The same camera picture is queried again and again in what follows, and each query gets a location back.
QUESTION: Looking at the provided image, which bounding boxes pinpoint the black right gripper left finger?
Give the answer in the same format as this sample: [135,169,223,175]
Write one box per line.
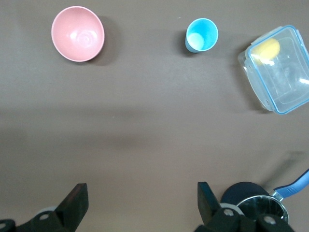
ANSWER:
[0,183,89,232]

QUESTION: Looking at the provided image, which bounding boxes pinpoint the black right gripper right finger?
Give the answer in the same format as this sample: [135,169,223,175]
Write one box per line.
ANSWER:
[195,181,295,232]

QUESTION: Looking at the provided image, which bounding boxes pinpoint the brown table cover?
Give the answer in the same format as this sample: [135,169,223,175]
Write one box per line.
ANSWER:
[0,0,309,232]

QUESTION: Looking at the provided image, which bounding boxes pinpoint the clear container with blue seal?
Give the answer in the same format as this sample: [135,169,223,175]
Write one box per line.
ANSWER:
[238,25,309,116]

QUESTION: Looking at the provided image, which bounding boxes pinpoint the yellow round food item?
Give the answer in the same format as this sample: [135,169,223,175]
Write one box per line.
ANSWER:
[251,38,281,66]

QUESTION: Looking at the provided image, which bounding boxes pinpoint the pink bowl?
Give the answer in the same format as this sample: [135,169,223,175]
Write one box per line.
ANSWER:
[51,6,106,62]

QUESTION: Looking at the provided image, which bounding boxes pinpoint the blue plastic cup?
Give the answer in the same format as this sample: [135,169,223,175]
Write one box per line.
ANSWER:
[185,18,219,53]

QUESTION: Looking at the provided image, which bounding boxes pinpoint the dark saucepan with blue handle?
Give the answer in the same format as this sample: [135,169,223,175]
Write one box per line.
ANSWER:
[220,168,309,226]

